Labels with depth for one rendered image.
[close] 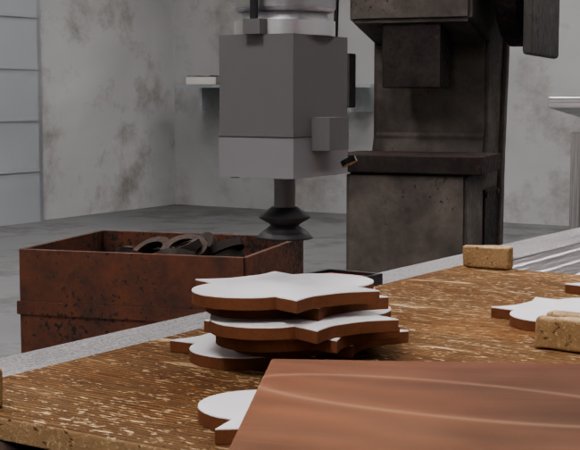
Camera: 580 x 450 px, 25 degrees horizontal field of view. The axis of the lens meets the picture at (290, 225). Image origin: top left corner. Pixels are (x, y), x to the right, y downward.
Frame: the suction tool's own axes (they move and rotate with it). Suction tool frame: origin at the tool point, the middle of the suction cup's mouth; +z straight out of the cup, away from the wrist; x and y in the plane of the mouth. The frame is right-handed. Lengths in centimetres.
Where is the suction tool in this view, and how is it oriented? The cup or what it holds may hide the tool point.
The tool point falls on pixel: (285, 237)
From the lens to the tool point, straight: 97.8
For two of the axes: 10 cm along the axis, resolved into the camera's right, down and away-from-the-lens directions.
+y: 5.0, -0.9, 8.6
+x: -8.7, -0.5, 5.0
